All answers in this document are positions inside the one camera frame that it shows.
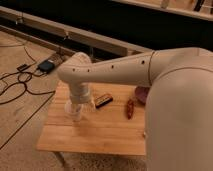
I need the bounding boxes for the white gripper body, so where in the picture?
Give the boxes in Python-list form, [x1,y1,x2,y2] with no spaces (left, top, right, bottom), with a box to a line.
[69,83,92,104]

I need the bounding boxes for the red dried pepper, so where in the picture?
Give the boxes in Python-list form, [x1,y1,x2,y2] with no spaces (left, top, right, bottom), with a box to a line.
[126,99,134,119]

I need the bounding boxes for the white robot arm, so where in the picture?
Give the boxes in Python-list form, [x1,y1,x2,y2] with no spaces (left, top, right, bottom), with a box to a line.
[58,47,213,171]

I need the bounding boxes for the purple ceramic bowl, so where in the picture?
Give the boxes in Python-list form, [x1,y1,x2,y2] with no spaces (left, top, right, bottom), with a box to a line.
[135,86,149,104]

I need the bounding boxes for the white paper cup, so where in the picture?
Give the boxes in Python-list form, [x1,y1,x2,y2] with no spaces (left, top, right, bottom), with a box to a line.
[64,100,82,122]

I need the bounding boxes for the black orange rectangular block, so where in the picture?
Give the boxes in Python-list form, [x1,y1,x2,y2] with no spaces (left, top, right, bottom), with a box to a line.
[95,94,113,108]

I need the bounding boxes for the black power adapter box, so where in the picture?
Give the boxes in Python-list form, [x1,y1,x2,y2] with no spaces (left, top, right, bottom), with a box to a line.
[37,60,55,73]

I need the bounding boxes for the wooden table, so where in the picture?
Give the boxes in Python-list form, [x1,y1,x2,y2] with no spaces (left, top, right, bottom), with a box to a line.
[37,82,146,156]

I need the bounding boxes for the small black plug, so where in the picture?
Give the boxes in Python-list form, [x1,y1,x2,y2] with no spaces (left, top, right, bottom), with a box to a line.
[17,64,29,72]

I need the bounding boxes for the long wooden wall rail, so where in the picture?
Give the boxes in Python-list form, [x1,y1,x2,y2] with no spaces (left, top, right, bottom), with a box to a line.
[0,6,150,56]

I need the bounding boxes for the black floor cables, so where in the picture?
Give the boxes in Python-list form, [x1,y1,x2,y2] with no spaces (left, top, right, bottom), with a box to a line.
[0,43,57,106]

